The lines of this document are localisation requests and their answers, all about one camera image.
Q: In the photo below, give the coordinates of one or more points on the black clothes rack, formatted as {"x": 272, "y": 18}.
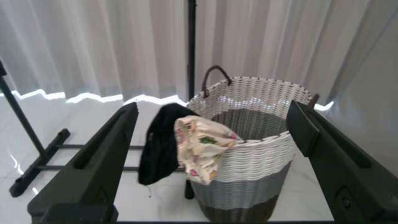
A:
{"x": 191, "y": 46}

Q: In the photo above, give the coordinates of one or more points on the white laundry basket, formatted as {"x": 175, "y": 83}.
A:
{"x": 255, "y": 168}

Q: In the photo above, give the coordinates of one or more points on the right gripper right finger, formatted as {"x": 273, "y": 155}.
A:
{"x": 348, "y": 174}

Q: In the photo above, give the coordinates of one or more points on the black garment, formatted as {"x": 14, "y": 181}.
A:
{"x": 160, "y": 149}

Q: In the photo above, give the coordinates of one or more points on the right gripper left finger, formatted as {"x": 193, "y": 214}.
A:
{"x": 90, "y": 174}

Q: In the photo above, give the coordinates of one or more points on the cream printed garment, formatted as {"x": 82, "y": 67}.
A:
{"x": 202, "y": 149}

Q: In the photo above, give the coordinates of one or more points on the white curtain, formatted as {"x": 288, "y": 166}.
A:
{"x": 93, "y": 46}

